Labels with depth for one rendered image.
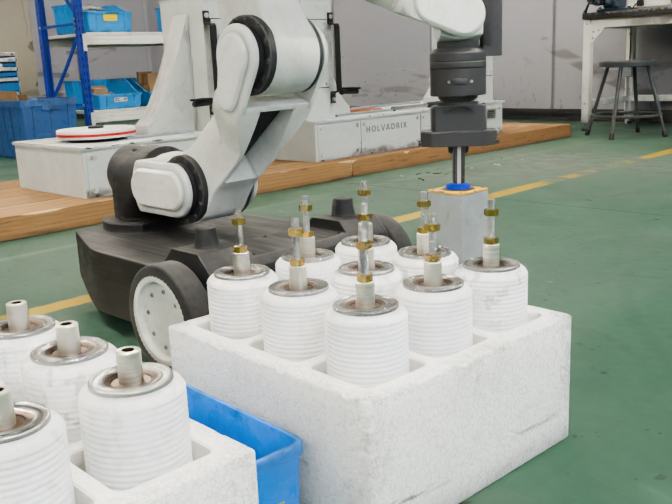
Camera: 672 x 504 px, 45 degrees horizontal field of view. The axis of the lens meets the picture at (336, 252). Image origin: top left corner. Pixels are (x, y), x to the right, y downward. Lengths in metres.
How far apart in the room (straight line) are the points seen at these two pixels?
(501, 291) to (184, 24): 2.58
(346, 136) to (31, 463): 3.25
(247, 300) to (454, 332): 0.27
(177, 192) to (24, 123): 3.83
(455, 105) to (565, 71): 5.36
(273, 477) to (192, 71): 2.70
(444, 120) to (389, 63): 6.39
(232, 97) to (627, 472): 0.89
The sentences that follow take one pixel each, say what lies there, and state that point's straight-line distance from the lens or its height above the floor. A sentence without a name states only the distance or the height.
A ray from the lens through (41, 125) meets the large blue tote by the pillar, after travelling 5.50.
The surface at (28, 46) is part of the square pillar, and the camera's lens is 7.49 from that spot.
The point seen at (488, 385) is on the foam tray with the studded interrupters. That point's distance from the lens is 1.01.
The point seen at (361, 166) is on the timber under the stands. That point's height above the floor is 0.04.
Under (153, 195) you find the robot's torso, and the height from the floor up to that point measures 0.27.
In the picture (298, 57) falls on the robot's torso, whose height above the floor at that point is 0.53.
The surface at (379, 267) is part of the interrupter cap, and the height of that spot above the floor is 0.25.
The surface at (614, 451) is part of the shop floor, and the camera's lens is 1.18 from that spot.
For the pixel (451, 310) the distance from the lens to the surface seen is 0.97.
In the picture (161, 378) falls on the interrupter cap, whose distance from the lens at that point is 0.75.
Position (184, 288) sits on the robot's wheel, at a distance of 1.37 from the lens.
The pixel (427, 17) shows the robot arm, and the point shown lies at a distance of 1.25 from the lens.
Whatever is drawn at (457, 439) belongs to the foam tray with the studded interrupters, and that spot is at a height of 0.09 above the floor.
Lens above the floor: 0.52
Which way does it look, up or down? 13 degrees down
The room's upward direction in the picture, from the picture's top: 2 degrees counter-clockwise
